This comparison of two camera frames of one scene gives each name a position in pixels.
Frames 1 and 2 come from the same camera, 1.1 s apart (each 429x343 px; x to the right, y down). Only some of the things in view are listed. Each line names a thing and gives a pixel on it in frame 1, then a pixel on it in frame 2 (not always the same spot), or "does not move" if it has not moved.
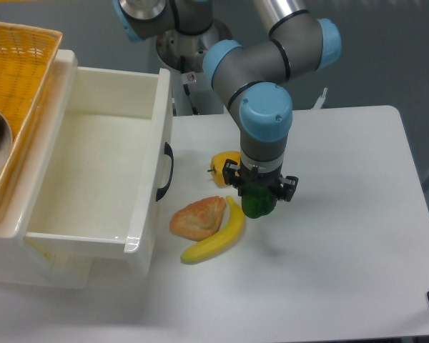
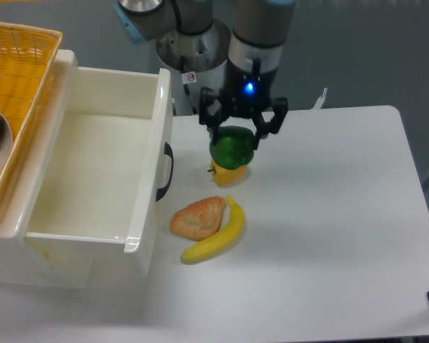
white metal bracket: (320, 101) does not move
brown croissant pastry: (199, 220) does not move
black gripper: (252, 177) to (245, 93)
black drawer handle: (169, 151) does not move
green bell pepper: (258, 201) to (234, 148)
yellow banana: (229, 233) does not move
